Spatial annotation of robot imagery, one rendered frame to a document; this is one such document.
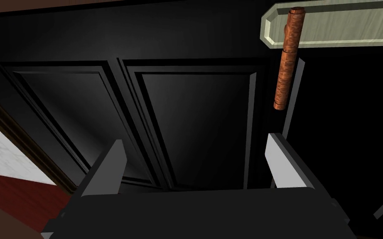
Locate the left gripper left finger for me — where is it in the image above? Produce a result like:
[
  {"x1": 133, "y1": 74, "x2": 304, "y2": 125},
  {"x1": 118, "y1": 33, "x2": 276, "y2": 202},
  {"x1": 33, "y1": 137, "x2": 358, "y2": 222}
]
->
[{"x1": 76, "y1": 139, "x2": 128, "y2": 198}]

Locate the black panelled door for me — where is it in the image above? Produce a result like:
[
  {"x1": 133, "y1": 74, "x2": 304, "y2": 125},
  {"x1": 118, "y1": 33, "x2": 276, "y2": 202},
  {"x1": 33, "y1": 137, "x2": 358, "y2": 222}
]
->
[{"x1": 0, "y1": 0, "x2": 383, "y2": 239}]

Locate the brown cylindrical door handle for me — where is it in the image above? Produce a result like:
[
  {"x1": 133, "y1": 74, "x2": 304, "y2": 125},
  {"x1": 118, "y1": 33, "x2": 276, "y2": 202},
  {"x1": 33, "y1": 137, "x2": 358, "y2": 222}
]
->
[{"x1": 273, "y1": 6, "x2": 306, "y2": 110}]

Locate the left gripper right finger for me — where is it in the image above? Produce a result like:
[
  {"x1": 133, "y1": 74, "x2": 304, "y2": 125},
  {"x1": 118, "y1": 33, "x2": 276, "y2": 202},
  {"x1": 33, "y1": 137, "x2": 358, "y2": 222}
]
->
[{"x1": 265, "y1": 132, "x2": 319, "y2": 190}]

